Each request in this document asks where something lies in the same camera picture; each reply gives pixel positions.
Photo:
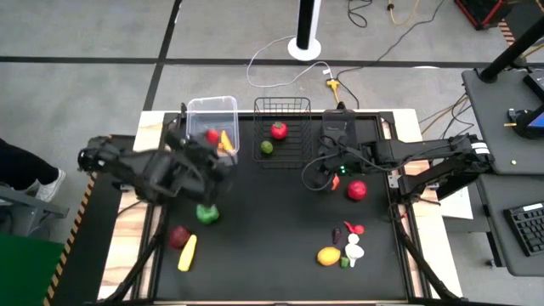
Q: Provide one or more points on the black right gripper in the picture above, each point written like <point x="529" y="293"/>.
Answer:
<point x="344" y="157"/>

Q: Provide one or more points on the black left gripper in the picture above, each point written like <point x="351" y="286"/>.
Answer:
<point x="195" y="170"/>

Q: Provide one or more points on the small orange chili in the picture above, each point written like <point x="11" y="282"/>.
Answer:
<point x="336" y="183"/>

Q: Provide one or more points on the small red round vegetable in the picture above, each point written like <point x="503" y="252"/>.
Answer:
<point x="211" y="136"/>

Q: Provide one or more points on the green bell pepper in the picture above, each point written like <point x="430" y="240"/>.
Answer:
<point x="207" y="214"/>

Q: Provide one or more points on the red bell pepper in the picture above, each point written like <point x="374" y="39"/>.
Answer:
<point x="179" y="237"/>

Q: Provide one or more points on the green lime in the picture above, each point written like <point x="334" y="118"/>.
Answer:
<point x="266" y="147"/>

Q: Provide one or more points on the small purple eggplant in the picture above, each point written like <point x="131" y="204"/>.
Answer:
<point x="336" y="236"/>

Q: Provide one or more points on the large white garlic bulb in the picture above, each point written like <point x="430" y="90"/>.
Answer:
<point x="354" y="253"/>

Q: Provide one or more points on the yellow lemon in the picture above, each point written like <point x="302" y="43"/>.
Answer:
<point x="328" y="256"/>

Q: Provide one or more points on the small green pepper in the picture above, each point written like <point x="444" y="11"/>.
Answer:
<point x="344" y="262"/>

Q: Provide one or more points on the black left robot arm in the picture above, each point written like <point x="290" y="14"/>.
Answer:
<point x="127" y="170"/>

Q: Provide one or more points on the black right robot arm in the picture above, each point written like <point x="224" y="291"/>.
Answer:
<point x="425" y="149"/>

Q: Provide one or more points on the grey plastic bin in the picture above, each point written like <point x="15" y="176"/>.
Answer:
<point x="338" y="121"/>

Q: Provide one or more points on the clear plastic bin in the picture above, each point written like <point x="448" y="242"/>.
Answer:
<point x="212" y="112"/>

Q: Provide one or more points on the yellow power plug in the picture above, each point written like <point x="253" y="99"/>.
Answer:
<point x="332" y="85"/>

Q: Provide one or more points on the black table mat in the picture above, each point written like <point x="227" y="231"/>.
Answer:
<point x="272" y="234"/>

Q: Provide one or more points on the black white pole stand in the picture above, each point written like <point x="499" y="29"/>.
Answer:
<point x="304" y="47"/>

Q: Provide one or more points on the black hazard-striped ramp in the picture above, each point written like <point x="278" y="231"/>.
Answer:
<point x="85" y="255"/>

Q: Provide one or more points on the grey keyboard desk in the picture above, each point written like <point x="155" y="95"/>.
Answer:
<point x="493" y="238"/>

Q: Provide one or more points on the person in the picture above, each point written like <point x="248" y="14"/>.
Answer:
<point x="21" y="166"/>

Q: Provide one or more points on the black device with screen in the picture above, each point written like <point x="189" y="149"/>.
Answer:
<point x="525" y="123"/>

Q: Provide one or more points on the black keyboard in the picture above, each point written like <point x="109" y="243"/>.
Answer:
<point x="527" y="229"/>

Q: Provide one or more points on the black pole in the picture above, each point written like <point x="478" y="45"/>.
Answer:
<point x="510" y="51"/>

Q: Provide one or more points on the green floor mat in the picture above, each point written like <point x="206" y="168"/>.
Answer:
<point x="25" y="272"/>

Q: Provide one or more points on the red black crate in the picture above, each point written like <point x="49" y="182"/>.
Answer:
<point x="480" y="10"/>

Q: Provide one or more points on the black frame strut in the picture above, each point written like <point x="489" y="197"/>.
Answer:
<point x="140" y="263"/>
<point x="425" y="272"/>

